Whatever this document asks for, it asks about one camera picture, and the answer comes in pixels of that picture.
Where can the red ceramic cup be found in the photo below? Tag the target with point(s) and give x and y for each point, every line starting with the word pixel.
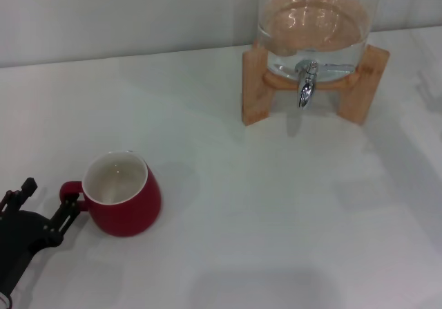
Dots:
pixel 127 208

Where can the glass water dispenser jar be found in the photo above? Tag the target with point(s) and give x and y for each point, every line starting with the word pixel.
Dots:
pixel 317 29

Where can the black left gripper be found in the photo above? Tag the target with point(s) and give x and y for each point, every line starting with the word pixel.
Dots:
pixel 24 233

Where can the chrome dispenser faucet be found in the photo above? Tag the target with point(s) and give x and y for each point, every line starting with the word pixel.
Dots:
pixel 305 87

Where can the wooden dispenser stand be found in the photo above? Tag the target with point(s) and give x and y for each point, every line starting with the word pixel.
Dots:
pixel 253 87

